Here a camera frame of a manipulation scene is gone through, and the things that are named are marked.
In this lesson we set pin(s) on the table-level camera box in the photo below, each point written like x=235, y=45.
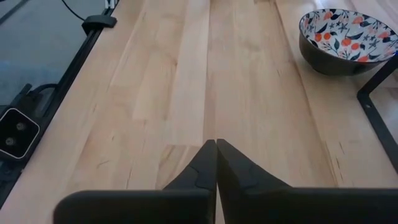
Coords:
x=17, y=133

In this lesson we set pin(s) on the dark bowl orange floral inside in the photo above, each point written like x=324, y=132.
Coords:
x=329, y=59

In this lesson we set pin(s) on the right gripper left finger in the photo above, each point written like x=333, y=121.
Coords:
x=140, y=207

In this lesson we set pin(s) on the black table edge rail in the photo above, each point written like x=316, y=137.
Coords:
x=70, y=74

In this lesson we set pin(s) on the black rail bracket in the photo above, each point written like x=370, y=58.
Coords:
x=99, y=22

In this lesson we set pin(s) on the black perforated metal rack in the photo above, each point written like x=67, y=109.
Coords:
x=373, y=115

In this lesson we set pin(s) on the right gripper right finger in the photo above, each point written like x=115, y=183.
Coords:
x=295, y=207

